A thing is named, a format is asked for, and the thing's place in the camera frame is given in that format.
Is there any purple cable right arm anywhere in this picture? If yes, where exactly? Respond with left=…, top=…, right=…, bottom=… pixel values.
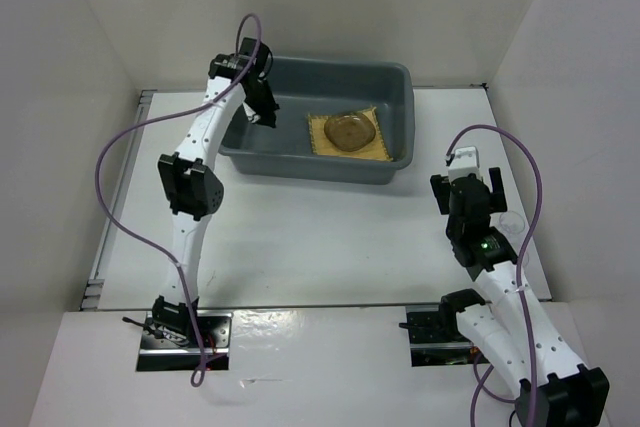
left=447, top=125, right=545, bottom=427

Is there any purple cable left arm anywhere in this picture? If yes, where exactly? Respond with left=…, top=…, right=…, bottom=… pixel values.
left=94, top=13, right=266, bottom=388

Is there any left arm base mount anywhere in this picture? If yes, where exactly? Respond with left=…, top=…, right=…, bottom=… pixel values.
left=122, top=310, right=233, bottom=372

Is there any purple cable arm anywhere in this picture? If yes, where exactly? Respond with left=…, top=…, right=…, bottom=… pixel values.
left=94, top=13, right=266, bottom=388
left=447, top=125, right=545, bottom=427

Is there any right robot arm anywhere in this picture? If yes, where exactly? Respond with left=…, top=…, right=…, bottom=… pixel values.
left=430, top=168, right=610, bottom=426

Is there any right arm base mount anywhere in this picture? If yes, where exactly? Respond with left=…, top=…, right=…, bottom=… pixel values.
left=398, top=304, right=477, bottom=367

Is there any clear plate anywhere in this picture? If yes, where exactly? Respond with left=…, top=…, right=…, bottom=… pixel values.
left=324, top=111, right=376, bottom=151
left=322, top=112, right=379, bottom=153

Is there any grey plastic bin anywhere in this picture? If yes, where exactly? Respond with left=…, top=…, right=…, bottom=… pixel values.
left=219, top=56, right=415, bottom=185

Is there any bamboo mat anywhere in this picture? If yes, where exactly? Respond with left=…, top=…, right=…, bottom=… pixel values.
left=307, top=105, right=392, bottom=162

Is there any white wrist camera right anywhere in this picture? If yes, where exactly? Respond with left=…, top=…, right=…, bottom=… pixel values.
left=446, top=146, right=482, bottom=183

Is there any clear plastic cup near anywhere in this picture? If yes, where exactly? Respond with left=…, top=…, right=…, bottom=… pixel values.
left=516, top=249, right=530, bottom=270

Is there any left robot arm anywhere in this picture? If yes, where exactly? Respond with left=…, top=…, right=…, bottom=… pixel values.
left=152, top=37, right=279, bottom=347

